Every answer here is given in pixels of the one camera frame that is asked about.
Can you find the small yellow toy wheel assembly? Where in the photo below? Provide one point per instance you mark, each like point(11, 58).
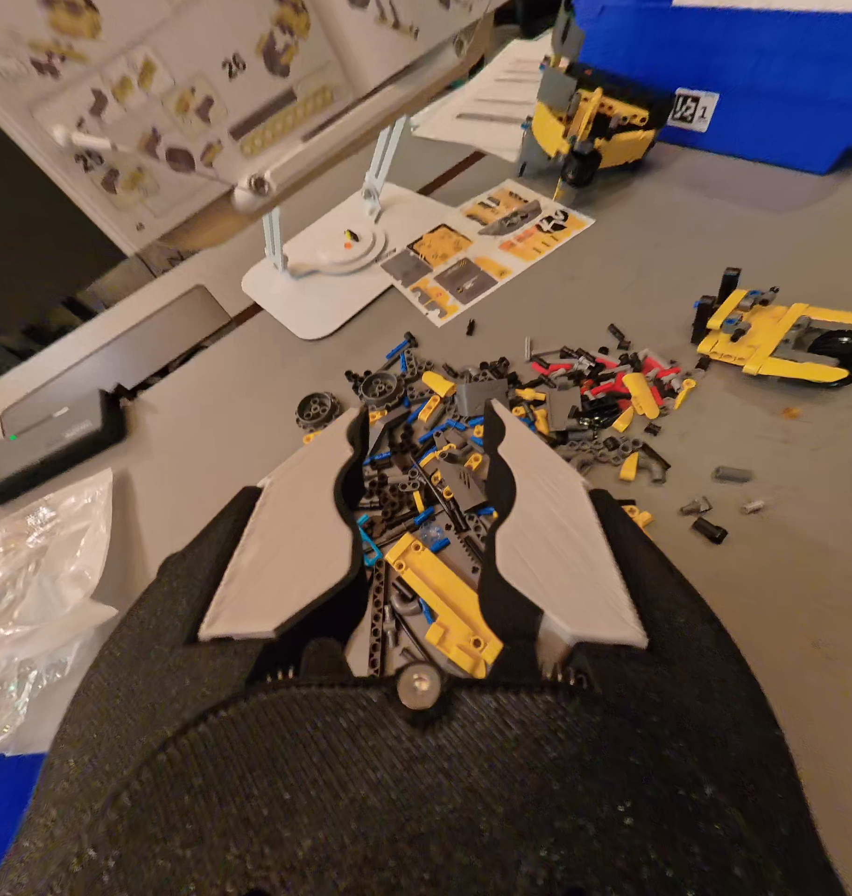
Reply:
point(762, 329)

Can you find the black power bank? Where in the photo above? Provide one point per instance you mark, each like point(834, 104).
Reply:
point(47, 448)

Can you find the blue plastic bin white tag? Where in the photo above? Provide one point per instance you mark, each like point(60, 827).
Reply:
point(748, 70)

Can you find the stack of printed papers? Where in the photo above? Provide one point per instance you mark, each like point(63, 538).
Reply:
point(482, 105)

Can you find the clear plastic bag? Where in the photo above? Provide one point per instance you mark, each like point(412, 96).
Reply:
point(33, 602)

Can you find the black connector piece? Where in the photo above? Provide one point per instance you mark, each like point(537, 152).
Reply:
point(710, 530)

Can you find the large yellow toy vehicle model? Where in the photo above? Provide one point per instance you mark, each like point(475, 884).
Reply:
point(552, 126)

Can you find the grey connector piece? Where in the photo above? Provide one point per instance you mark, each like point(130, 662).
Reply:
point(697, 506)

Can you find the yellow grey sticker sheet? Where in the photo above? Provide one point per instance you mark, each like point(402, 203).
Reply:
point(454, 280)

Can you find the building instruction booklet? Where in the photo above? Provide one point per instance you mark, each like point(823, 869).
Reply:
point(188, 105)

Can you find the dark grey toy wheel hub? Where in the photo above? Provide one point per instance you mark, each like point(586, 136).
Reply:
point(382, 386)
point(318, 409)

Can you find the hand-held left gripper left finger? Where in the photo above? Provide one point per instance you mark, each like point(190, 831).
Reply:
point(286, 553)

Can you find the light blue toy frame piece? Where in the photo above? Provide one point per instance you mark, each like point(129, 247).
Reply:
point(363, 540)

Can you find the pile of toy building pieces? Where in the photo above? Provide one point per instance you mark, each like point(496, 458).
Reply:
point(482, 395)

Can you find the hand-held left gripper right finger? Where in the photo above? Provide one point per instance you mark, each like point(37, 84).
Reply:
point(573, 553)

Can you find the dark grey cylinder piece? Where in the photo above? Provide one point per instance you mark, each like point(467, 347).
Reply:
point(733, 474)

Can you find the white book stand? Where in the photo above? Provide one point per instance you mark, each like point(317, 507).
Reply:
point(307, 301)

